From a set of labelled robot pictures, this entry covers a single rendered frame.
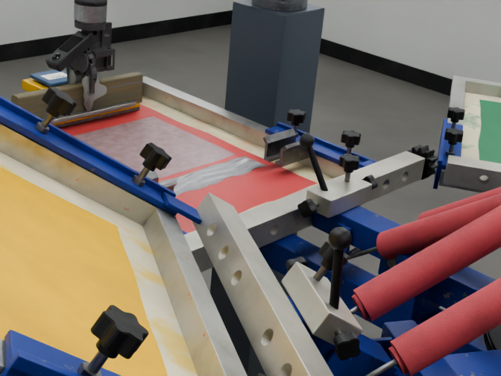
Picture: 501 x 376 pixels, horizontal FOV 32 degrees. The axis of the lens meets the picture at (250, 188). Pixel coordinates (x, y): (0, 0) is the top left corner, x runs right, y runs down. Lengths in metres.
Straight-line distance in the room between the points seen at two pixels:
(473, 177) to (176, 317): 0.99
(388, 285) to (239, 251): 0.21
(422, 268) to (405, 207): 2.98
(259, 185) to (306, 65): 0.64
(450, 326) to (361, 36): 5.28
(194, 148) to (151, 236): 0.82
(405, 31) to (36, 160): 5.02
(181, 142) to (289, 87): 0.45
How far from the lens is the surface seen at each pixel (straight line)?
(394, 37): 6.16
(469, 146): 2.28
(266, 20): 2.35
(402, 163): 1.87
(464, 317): 1.13
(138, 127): 2.15
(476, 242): 1.23
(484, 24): 5.79
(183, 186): 1.84
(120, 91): 2.20
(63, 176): 1.24
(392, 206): 4.18
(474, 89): 2.72
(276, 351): 1.01
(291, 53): 2.37
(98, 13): 2.07
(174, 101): 2.29
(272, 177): 1.93
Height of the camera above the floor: 1.72
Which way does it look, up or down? 24 degrees down
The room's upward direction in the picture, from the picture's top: 6 degrees clockwise
